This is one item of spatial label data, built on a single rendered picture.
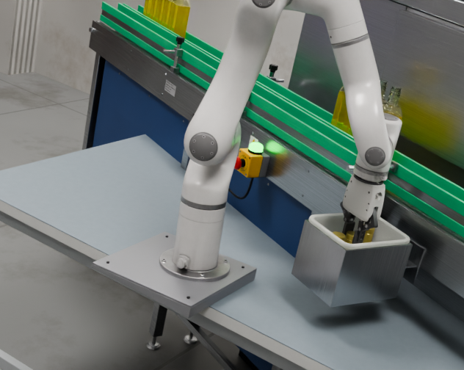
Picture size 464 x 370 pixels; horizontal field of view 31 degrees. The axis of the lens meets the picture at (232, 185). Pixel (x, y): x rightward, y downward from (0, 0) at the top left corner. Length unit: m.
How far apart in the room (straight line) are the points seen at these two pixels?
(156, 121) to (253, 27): 1.29
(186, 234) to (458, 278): 0.69
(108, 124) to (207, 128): 1.60
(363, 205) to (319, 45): 0.90
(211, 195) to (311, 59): 0.91
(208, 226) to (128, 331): 1.32
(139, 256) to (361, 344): 0.63
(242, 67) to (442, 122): 0.65
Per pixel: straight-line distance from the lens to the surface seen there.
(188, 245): 2.20
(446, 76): 2.43
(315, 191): 2.40
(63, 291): 3.65
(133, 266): 2.24
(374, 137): 1.99
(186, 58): 3.05
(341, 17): 2.01
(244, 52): 2.05
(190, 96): 2.98
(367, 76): 2.03
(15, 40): 6.48
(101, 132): 3.68
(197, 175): 2.17
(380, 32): 2.67
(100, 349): 3.30
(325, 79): 2.85
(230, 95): 2.06
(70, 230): 2.43
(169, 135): 3.15
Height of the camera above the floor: 1.80
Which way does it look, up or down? 21 degrees down
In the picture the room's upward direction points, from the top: 12 degrees clockwise
